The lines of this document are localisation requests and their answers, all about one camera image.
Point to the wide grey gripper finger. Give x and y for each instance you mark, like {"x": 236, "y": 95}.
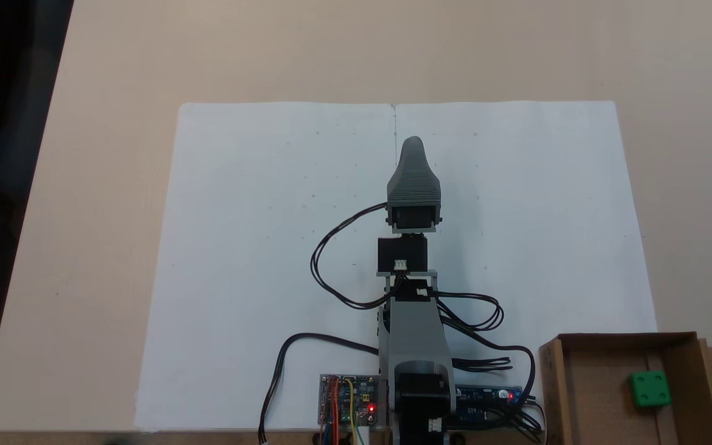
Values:
{"x": 413, "y": 182}

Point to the green dice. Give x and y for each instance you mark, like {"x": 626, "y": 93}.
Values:
{"x": 649, "y": 389}

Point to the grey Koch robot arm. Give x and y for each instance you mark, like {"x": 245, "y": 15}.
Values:
{"x": 416, "y": 337}

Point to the white paper sheet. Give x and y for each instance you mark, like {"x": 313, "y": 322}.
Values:
{"x": 257, "y": 278}
{"x": 547, "y": 204}

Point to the blue circuit board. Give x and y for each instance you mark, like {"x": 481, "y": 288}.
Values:
{"x": 486, "y": 395}

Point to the brown cardboard box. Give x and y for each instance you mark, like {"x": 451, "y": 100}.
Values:
{"x": 597, "y": 389}

